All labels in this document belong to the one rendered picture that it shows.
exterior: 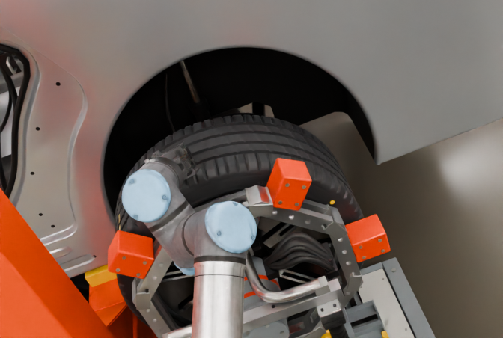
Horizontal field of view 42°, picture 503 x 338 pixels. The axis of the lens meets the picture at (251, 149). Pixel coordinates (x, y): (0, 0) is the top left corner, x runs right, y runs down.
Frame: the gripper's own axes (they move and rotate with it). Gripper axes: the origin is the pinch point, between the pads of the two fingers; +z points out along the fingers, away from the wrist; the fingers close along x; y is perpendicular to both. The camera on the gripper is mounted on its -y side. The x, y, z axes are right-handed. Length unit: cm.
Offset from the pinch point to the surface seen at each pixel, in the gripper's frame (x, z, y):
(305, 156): -15.2, 6.8, 27.9
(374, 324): -88, 61, 16
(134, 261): -14.9, -10.6, -16.5
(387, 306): -91, 76, 21
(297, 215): -24.3, -5.4, 20.7
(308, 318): -57, 17, 6
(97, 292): -28, 38, -52
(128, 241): -10.5, -8.3, -16.2
